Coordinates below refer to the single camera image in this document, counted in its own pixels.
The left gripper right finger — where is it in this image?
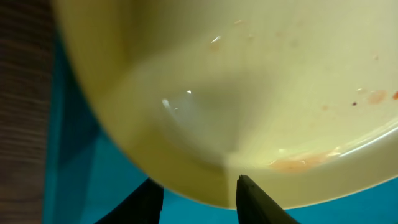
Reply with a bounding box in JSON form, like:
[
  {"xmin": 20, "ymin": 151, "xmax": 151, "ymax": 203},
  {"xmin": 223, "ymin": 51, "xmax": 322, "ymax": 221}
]
[{"xmin": 236, "ymin": 175, "xmax": 299, "ymax": 224}]

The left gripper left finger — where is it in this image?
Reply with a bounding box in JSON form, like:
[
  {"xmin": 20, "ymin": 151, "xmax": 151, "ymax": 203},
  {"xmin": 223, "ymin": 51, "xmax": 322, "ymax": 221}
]
[{"xmin": 95, "ymin": 179, "xmax": 164, "ymax": 224}]

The blue plastic tray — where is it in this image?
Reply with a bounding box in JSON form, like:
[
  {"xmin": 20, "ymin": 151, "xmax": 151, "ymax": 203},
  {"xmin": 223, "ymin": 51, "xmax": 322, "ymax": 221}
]
[{"xmin": 42, "ymin": 37, "xmax": 397, "ymax": 224}]

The yellow-green plate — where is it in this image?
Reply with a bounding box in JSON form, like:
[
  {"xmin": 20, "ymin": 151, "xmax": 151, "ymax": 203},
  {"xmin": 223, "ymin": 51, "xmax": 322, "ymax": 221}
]
[{"xmin": 53, "ymin": 0, "xmax": 397, "ymax": 208}]

